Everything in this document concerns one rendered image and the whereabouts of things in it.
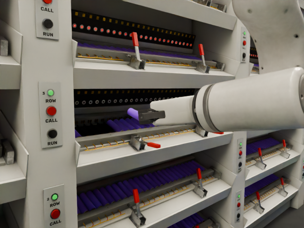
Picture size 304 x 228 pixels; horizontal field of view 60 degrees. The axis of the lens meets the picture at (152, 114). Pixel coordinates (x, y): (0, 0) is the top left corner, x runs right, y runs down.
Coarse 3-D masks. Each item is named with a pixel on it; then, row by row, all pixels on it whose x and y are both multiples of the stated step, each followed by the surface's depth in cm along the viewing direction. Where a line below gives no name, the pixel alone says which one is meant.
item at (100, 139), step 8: (144, 128) 73; (152, 128) 74; (160, 128) 76; (168, 128) 78; (176, 128) 80; (184, 128) 83; (192, 128) 86; (88, 136) 62; (96, 136) 62; (104, 136) 63; (112, 136) 64; (120, 136) 66; (128, 136) 68; (144, 136) 72; (80, 144) 59; (88, 144) 61; (96, 144) 62; (120, 144) 65
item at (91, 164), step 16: (80, 112) 72; (96, 112) 75; (128, 144) 68; (176, 144) 74; (192, 144) 79; (208, 144) 86; (224, 144) 94; (80, 160) 56; (96, 160) 58; (112, 160) 60; (128, 160) 63; (144, 160) 67; (160, 160) 72; (80, 176) 55; (96, 176) 59
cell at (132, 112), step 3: (129, 108) 63; (132, 108) 63; (129, 111) 62; (132, 111) 62; (135, 111) 61; (129, 114) 62; (132, 114) 61; (135, 114) 61; (135, 117) 61; (138, 120) 60
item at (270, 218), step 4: (284, 204) 143; (288, 204) 147; (280, 208) 140; (284, 208) 144; (276, 212) 137; (280, 212) 141; (268, 216) 130; (272, 216) 134; (276, 216) 137; (264, 220) 127; (268, 220) 131; (260, 224) 125; (264, 224) 128
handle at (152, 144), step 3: (141, 138) 66; (138, 141) 66; (141, 141) 66; (147, 144) 63; (150, 144) 63; (153, 144) 62; (156, 144) 62; (159, 144) 62; (156, 147) 61; (159, 147) 61
